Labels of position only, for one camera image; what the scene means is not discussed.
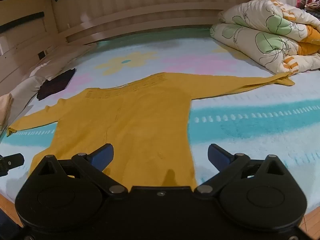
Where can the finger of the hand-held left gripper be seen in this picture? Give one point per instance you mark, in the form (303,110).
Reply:
(12,161)

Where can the flower printed bed sheet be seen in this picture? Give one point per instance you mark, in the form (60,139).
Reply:
(250,122)

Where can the beige pillow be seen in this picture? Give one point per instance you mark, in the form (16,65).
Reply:
(5,107)

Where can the dark folded cloth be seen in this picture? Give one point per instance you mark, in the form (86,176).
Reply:
(56,83)

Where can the yellow knit sweater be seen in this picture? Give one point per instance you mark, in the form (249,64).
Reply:
(140,120)

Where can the white pillow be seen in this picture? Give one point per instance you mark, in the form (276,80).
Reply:
(26,92)
(58,60)

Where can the floral printed quilt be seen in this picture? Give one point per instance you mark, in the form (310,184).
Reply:
(270,35)

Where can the wooden headboard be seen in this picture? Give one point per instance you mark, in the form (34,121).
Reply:
(150,5)

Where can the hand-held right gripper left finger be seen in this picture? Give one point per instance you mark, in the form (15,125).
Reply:
(103,156)

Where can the black wall socket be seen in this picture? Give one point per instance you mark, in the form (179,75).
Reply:
(41,55)

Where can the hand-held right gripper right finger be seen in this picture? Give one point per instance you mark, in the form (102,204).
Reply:
(220,156)

